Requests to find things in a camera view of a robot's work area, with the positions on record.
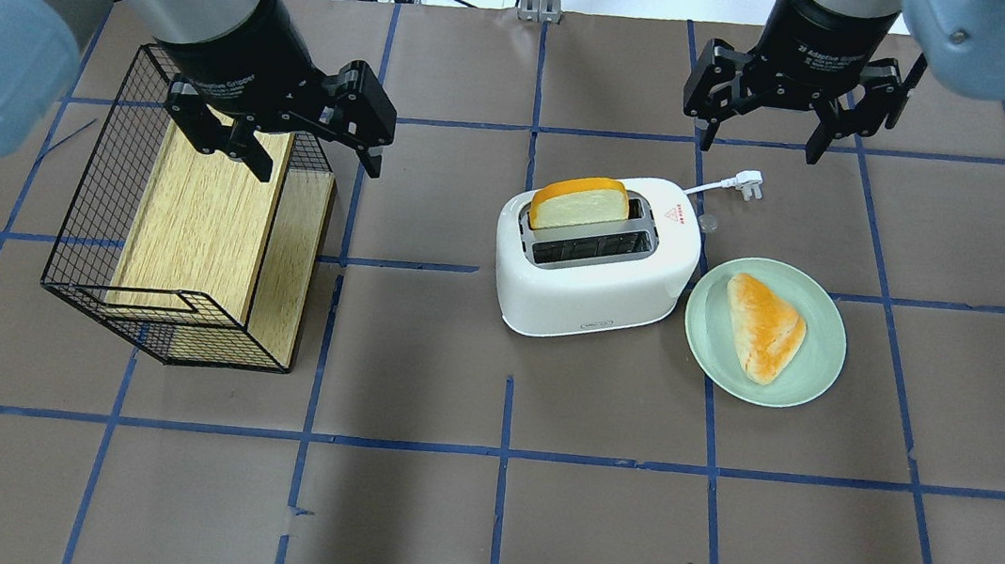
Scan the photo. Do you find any white two-slot toaster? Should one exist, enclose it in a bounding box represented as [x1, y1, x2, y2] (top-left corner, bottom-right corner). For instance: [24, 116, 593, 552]
[495, 178, 702, 337]

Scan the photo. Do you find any yellow bread slice in toaster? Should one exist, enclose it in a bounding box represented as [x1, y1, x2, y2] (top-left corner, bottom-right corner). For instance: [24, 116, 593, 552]
[527, 177, 630, 230]

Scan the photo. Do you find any triangular toasted bread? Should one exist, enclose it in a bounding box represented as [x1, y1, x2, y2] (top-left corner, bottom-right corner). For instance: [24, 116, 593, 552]
[726, 273, 809, 385]

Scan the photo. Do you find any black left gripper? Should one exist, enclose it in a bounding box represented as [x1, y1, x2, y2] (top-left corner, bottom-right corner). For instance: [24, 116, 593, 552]
[155, 0, 398, 183]

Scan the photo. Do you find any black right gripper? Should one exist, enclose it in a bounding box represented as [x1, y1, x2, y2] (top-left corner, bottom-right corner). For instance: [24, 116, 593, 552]
[682, 0, 929, 165]

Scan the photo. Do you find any wooden shelf box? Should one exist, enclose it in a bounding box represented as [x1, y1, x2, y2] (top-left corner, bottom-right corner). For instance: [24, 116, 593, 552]
[102, 123, 336, 373]

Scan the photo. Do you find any black wire basket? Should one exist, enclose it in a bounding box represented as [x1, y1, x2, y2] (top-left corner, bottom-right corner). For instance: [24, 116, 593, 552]
[40, 44, 336, 374]

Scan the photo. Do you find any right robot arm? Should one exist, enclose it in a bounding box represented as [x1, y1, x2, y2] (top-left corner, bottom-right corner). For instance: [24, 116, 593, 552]
[682, 0, 1005, 165]

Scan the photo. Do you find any light green round plate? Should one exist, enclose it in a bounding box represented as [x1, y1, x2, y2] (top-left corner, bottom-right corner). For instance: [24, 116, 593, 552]
[683, 258, 847, 408]

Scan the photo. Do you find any white toaster power cord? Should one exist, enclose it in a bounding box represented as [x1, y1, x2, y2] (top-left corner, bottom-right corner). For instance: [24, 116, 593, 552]
[683, 164, 766, 205]

